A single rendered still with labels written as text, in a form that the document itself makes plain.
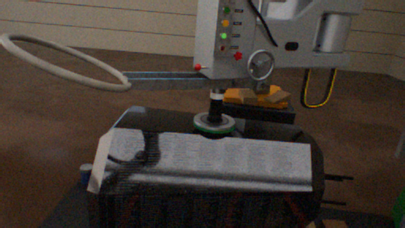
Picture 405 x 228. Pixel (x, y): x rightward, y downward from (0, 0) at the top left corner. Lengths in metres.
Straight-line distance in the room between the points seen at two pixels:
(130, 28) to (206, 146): 6.50
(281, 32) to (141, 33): 6.44
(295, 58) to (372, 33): 7.14
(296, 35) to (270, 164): 0.63
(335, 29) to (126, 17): 6.47
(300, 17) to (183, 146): 0.83
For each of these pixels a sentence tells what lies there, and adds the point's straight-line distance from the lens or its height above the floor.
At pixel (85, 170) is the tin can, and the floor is 0.14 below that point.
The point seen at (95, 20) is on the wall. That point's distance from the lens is 8.02.
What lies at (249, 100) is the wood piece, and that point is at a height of 0.81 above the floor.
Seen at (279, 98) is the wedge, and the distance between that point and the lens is 2.26.
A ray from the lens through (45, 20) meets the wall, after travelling 8.49.
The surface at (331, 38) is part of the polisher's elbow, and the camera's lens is 1.77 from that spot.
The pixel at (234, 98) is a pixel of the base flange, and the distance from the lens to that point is 2.21.
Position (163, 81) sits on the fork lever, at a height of 1.09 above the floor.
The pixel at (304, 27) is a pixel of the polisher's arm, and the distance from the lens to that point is 1.59.
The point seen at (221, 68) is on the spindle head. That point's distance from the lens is 1.35.
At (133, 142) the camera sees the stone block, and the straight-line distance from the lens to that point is 1.52.
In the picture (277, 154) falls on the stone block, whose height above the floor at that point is 0.75.
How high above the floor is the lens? 1.45
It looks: 21 degrees down
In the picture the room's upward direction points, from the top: 5 degrees clockwise
